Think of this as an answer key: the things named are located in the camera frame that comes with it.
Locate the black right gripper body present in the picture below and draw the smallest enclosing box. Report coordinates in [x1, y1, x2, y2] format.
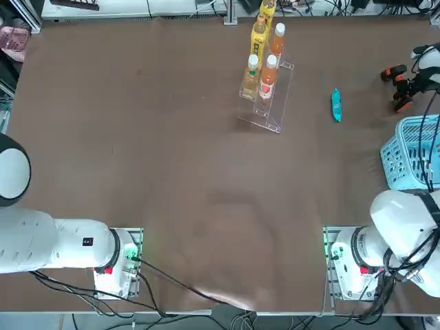
[410, 70, 440, 97]

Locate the orange black barcode scanner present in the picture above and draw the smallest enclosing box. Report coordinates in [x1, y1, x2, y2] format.
[379, 64, 414, 114]

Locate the teal potato chips packet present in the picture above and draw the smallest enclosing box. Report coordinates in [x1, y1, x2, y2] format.
[330, 87, 345, 122]

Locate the light blue plastic basket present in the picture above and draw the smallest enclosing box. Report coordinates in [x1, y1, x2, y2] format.
[379, 114, 440, 192]

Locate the clear acrylic stepped shelf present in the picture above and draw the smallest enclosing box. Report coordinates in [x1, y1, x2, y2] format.
[236, 25, 296, 135]

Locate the pink plastic basket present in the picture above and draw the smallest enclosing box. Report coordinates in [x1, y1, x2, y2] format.
[0, 25, 34, 63]

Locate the orange juice bottle white cap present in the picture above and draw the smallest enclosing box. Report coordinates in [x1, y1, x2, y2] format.
[258, 54, 278, 109]
[269, 22, 287, 58]

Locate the amber tea bottle white cap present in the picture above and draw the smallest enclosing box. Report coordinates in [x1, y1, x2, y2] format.
[241, 54, 261, 99]

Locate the yellow drink bottle orange cap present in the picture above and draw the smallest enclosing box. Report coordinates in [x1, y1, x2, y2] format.
[250, 14, 270, 58]
[258, 0, 277, 27]

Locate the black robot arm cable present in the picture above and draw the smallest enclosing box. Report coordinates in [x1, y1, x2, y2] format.
[414, 51, 440, 194]

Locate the aluminium profile post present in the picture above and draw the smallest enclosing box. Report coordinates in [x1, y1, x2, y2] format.
[224, 0, 239, 25]

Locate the aluminium profile frame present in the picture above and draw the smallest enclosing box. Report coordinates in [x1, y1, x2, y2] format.
[9, 0, 44, 34]

